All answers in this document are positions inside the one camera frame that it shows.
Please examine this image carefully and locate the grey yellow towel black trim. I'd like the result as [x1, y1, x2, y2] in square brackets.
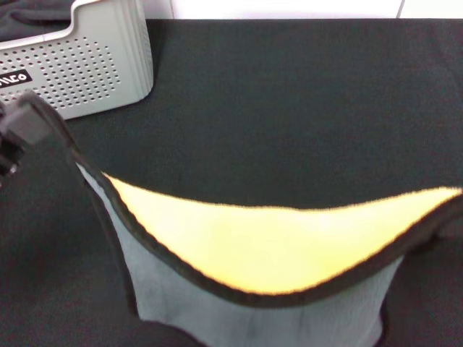
[16, 90, 463, 347]

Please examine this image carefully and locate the grey perforated storage box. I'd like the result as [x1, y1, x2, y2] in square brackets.
[0, 0, 153, 121]

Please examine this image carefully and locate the black tablecloth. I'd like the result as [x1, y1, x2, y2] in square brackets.
[0, 17, 463, 347]

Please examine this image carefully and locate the dark crumpled cloth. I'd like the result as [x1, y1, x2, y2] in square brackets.
[0, 0, 76, 41]

